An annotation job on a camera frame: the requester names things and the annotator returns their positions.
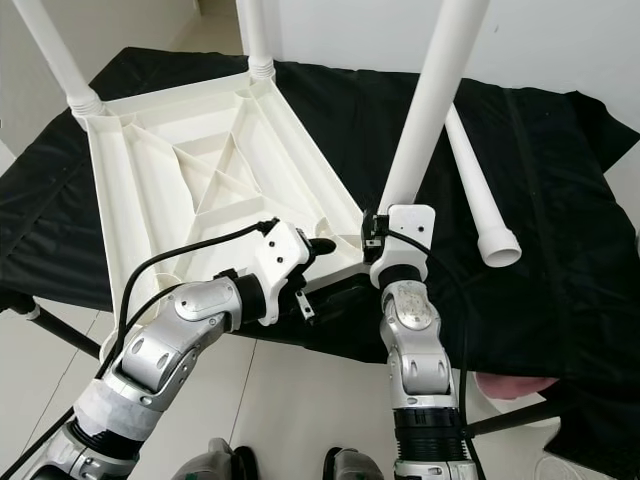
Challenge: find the white plastic table top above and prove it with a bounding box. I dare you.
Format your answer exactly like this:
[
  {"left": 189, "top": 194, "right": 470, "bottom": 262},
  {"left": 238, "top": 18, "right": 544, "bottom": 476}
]
[{"left": 72, "top": 75, "right": 376, "bottom": 363}]

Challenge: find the grey right robot leg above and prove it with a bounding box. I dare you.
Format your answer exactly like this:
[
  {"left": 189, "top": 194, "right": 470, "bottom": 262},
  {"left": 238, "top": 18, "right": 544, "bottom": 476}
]
[{"left": 320, "top": 448, "right": 391, "bottom": 480}]

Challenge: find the pink cloth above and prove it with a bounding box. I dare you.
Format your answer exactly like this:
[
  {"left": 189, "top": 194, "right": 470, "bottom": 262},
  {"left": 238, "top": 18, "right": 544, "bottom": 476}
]
[{"left": 475, "top": 375, "right": 556, "bottom": 401}]

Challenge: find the black table cloth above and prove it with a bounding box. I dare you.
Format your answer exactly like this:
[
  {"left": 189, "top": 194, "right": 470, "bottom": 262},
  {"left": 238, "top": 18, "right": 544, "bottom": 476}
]
[{"left": 0, "top": 48, "right": 640, "bottom": 480}]

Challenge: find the black metal table leg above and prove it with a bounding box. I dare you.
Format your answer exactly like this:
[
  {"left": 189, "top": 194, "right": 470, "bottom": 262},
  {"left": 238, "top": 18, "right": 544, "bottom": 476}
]
[
  {"left": 15, "top": 300, "right": 106, "bottom": 361},
  {"left": 465, "top": 398, "right": 566, "bottom": 438}
]

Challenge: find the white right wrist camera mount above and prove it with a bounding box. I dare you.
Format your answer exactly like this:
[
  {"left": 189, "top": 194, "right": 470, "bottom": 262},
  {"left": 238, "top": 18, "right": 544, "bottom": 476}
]
[{"left": 370, "top": 203, "right": 436, "bottom": 291}]

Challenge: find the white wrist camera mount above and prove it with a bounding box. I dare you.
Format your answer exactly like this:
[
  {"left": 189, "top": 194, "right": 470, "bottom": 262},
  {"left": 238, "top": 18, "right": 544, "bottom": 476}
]
[
  {"left": 370, "top": 203, "right": 436, "bottom": 291},
  {"left": 253, "top": 220, "right": 316, "bottom": 326}
]

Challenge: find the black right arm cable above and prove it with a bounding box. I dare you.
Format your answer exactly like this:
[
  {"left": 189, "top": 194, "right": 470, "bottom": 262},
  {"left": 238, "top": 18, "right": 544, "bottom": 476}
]
[{"left": 375, "top": 228, "right": 476, "bottom": 461}]

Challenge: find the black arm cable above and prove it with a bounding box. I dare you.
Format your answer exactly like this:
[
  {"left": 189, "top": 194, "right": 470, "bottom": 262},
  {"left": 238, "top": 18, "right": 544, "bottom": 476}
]
[
  {"left": 10, "top": 218, "right": 276, "bottom": 480},
  {"left": 375, "top": 228, "right": 476, "bottom": 461}
]

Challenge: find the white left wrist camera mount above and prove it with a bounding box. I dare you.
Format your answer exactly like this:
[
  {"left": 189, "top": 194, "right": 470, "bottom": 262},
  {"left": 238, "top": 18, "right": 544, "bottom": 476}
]
[{"left": 253, "top": 220, "right": 316, "bottom": 326}]

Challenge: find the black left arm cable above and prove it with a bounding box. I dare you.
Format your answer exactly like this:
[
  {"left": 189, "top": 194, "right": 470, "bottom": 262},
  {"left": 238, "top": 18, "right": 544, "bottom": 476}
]
[{"left": 10, "top": 218, "right": 276, "bottom": 480}]

